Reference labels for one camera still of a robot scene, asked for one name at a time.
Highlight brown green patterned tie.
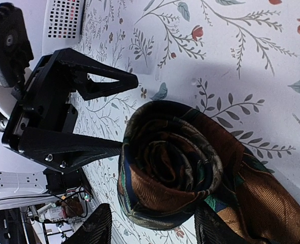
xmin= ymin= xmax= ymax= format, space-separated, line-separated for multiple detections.
xmin=117 ymin=101 xmax=300 ymax=243

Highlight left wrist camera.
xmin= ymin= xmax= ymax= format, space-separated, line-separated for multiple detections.
xmin=0 ymin=3 xmax=34 ymax=87

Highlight floral patterned table mat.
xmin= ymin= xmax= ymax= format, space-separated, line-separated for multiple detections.
xmin=71 ymin=0 xmax=300 ymax=244

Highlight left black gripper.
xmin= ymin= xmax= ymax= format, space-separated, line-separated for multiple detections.
xmin=2 ymin=48 xmax=139 ymax=173

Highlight white plastic mesh basket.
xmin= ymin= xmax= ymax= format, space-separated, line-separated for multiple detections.
xmin=43 ymin=0 xmax=85 ymax=40

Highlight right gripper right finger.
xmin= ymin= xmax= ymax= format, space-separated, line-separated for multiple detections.
xmin=194 ymin=202 xmax=244 ymax=244

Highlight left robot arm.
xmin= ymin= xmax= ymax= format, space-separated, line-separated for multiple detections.
xmin=0 ymin=49 xmax=139 ymax=210

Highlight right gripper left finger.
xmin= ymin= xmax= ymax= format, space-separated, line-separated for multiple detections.
xmin=63 ymin=203 xmax=112 ymax=244

